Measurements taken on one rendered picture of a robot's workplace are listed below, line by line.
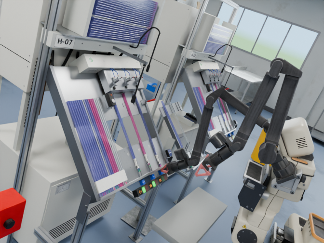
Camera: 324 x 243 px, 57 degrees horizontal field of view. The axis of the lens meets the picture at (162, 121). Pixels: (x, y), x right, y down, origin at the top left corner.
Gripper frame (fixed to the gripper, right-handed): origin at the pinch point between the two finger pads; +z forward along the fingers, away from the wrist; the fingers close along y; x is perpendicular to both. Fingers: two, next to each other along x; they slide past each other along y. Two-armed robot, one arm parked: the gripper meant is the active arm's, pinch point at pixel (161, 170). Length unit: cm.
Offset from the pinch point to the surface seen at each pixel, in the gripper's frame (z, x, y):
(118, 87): -4, -57, 20
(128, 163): 1.6, -12.0, 27.1
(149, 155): 1.5, -11.8, 5.3
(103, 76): -2, -64, 28
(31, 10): 1, -101, 60
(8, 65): 33, -85, 60
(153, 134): 3.0, -23.8, -8.6
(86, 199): 2, -4, 63
